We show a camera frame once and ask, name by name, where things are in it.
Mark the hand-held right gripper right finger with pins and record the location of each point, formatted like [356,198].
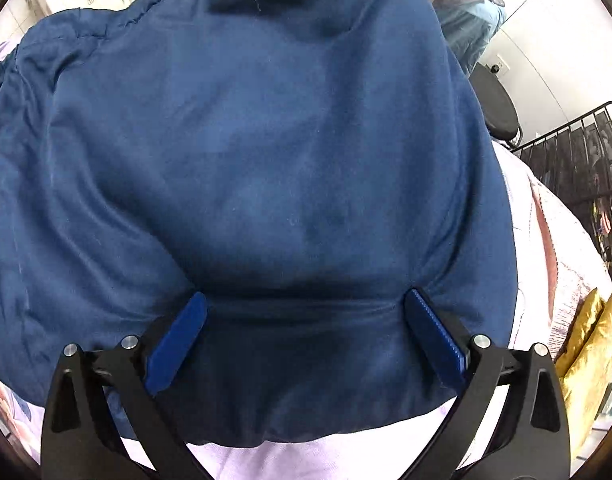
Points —
[433,340]

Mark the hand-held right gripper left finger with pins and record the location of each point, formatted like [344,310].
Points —
[178,345]

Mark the navy blue garment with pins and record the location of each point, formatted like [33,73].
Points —
[261,160]

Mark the pink grey blanket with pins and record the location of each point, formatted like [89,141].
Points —
[576,270]

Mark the purple floral bedsheet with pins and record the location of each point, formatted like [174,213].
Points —
[311,460]

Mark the gold satin cloth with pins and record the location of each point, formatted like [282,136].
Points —
[606,340]

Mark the black metal rack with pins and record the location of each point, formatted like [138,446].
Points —
[586,160]

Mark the black round stool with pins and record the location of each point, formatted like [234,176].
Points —
[496,105]

